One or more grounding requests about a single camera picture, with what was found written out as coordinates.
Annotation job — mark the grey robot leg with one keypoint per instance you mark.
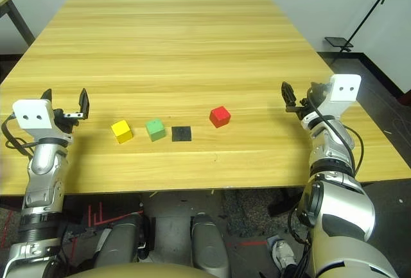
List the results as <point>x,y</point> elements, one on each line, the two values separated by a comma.
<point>208,249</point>
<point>118,242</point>

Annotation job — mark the grey foot pedal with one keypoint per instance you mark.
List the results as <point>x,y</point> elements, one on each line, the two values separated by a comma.
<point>273,239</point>

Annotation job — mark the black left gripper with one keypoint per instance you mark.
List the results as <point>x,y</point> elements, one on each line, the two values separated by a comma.
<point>69,124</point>

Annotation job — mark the white sneaker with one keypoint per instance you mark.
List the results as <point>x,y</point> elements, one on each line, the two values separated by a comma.
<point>284,254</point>

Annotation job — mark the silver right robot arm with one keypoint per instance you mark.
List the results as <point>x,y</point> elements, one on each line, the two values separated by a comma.
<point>340,213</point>

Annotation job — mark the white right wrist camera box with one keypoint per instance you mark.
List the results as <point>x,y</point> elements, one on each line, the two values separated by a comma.
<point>343,87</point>

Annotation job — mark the green wooden block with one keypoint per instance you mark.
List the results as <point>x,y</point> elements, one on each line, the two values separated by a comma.
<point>155,130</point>

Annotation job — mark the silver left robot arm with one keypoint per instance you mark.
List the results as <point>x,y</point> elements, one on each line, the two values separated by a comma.
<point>41,162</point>

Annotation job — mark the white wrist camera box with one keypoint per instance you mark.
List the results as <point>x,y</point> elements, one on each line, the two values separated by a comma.
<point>32,114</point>
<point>343,87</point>

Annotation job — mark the dark speckled floor mat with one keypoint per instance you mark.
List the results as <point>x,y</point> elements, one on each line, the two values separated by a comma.
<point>247,210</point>

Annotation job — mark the grey right robot leg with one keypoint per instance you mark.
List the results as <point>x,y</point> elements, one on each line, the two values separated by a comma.
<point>208,249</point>

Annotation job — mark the red wooden block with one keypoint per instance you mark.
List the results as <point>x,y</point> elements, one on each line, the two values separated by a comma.
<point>220,117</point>

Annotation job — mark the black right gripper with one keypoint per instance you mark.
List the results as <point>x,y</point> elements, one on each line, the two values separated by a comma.
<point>309,108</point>

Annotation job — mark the black rectangular plate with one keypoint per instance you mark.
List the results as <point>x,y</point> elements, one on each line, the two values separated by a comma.
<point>338,41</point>

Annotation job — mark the yellow wooden block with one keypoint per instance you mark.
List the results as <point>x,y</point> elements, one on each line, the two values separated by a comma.
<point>121,132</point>

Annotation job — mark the wooden side table grey leg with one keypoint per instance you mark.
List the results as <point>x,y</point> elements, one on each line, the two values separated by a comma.
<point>19,21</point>

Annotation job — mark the olive robot torso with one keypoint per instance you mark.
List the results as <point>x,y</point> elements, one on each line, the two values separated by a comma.
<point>138,271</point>

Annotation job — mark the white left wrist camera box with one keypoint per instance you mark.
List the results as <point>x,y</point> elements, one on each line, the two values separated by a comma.
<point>32,114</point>

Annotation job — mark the grey left robot leg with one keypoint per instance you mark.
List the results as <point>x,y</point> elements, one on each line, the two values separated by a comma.
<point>118,242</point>

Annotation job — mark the black square pad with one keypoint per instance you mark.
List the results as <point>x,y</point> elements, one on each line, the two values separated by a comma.
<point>181,133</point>

